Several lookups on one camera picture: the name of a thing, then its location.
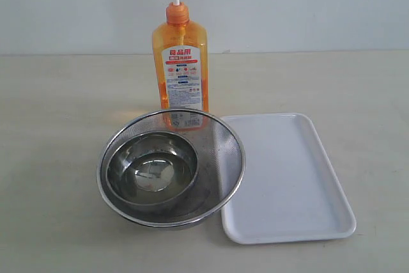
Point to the steel mesh colander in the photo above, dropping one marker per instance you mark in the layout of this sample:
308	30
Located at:
221	159

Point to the orange pump soap bottle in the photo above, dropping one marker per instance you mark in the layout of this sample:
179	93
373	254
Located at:
181	60

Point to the white plastic tray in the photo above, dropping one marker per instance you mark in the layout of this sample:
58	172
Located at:
290	191

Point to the small stainless steel bowl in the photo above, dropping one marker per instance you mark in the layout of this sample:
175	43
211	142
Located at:
153	170

